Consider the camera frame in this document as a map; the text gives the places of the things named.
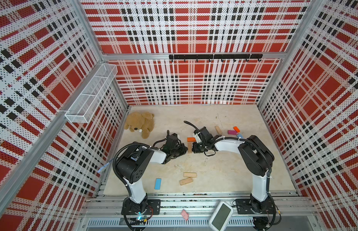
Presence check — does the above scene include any light blue front block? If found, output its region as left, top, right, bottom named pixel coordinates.
left=154, top=178, right=162, bottom=190

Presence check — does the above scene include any white wire mesh basket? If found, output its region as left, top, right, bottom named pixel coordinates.
left=66, top=64, right=117, bottom=124

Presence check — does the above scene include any red-orange building block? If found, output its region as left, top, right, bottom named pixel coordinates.
left=233, top=126, right=240, bottom=133

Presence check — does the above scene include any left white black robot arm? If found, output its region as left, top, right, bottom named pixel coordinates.
left=112, top=131, right=188, bottom=215

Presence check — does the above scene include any pink block on rail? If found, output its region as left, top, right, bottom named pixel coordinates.
left=181, top=209, right=189, bottom=221

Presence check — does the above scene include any white tablet device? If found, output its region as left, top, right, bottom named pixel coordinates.
left=208, top=201, right=234, bottom=231

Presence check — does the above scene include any brown teddy bear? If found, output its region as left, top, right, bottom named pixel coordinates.
left=124, top=112, right=155, bottom=139

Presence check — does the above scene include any wooden block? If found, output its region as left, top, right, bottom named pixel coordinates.
left=183, top=172, right=197, bottom=178
left=215, top=126, right=222, bottom=135
left=180, top=178, right=193, bottom=186
left=188, top=142, right=192, bottom=154

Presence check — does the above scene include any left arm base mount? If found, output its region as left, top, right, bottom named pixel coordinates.
left=121, top=197, right=161, bottom=231

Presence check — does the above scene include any blue toy with cord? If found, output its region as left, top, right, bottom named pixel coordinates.
left=97, top=162, right=110, bottom=173

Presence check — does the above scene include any magenta building block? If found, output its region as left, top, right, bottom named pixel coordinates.
left=227, top=130, right=237, bottom=135

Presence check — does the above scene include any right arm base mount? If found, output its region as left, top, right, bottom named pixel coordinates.
left=232, top=197, right=282, bottom=231

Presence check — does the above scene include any orange building block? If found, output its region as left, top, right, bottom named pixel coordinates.
left=187, top=137, right=196, bottom=142

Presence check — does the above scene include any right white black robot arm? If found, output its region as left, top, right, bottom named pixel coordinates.
left=184, top=121, right=275, bottom=214

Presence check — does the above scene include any black hook rail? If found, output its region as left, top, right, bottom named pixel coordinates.
left=168, top=54, right=263, bottom=61

